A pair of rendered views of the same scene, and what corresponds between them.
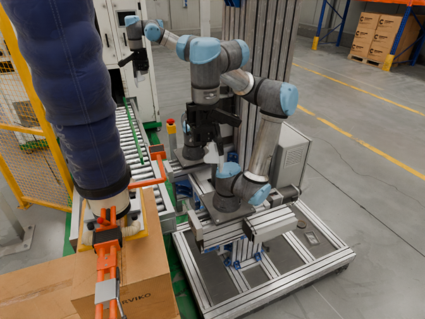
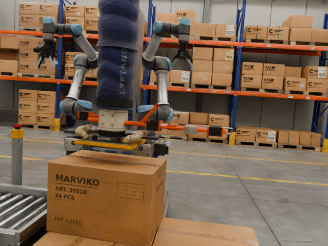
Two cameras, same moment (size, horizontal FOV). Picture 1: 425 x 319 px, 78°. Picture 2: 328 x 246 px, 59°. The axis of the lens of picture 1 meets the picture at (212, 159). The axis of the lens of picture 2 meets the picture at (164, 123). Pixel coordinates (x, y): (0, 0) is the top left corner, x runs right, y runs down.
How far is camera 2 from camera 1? 1.96 m
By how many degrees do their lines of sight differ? 64
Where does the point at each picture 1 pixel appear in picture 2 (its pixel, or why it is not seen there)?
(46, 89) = (131, 26)
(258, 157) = (165, 92)
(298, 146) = not seen: hidden behind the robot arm
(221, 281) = not seen: hidden behind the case
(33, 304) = not seen: outside the picture
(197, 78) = (187, 30)
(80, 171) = (125, 86)
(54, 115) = (127, 42)
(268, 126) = (164, 75)
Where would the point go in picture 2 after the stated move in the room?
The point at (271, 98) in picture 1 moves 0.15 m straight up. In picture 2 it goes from (163, 62) to (164, 43)
